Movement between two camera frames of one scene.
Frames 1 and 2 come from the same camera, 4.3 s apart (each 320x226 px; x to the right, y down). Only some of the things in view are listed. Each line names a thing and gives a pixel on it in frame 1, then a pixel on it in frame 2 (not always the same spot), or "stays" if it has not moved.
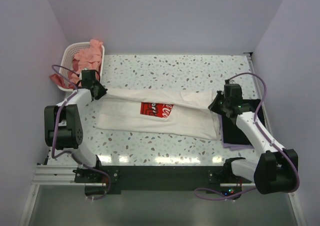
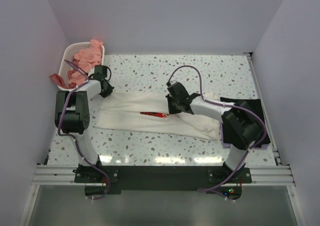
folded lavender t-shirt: (233, 147) stays
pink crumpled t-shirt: (89, 58) stays
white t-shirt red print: (181, 113) stays
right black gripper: (213, 106) -> (171, 110)
